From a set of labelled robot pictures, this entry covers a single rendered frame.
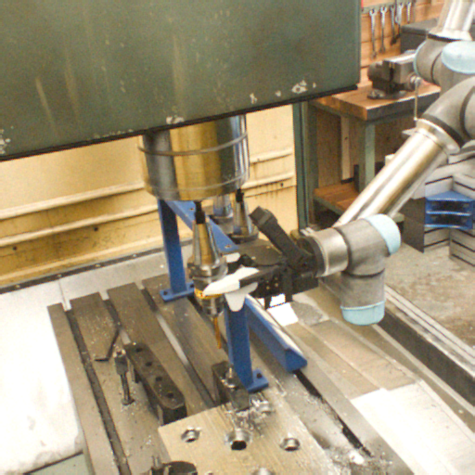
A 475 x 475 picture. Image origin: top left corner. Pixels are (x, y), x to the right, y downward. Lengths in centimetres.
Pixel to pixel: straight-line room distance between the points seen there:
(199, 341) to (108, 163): 67
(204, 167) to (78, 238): 122
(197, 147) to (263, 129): 126
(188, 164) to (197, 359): 73
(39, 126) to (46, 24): 11
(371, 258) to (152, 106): 51
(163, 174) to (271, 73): 20
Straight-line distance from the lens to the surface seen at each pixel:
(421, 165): 132
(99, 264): 212
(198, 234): 102
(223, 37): 83
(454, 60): 198
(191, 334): 164
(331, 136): 428
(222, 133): 90
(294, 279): 112
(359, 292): 120
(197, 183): 91
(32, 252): 208
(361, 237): 115
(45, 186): 201
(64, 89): 79
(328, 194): 405
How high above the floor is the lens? 180
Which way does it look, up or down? 26 degrees down
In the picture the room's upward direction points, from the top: 6 degrees counter-clockwise
